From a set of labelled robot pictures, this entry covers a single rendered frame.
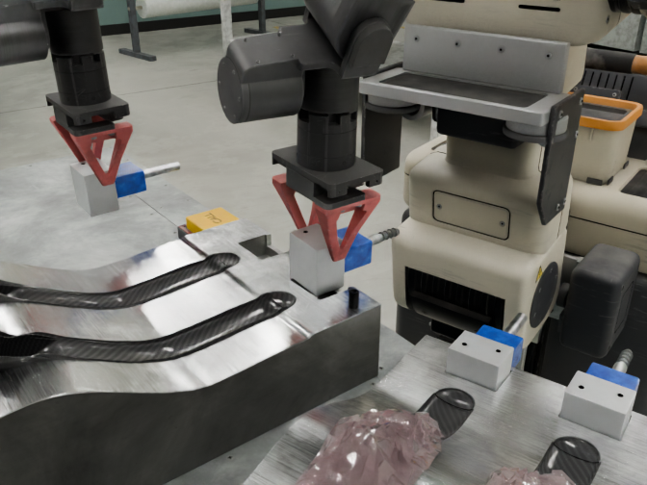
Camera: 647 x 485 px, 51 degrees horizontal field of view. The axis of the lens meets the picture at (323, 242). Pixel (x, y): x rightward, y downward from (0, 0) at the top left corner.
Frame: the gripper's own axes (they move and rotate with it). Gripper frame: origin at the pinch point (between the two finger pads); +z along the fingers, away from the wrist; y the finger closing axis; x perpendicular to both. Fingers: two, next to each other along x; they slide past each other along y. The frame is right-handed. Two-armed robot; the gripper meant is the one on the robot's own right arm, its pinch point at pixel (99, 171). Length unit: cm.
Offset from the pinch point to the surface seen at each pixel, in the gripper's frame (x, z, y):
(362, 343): 11.8, 10.0, 36.3
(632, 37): 522, 88, -229
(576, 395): 19, 7, 56
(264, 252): 13.2, 8.9, 15.9
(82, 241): 0.1, 15.4, -13.9
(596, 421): 19, 9, 58
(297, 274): 10.0, 5.3, 27.8
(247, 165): 143, 100, -212
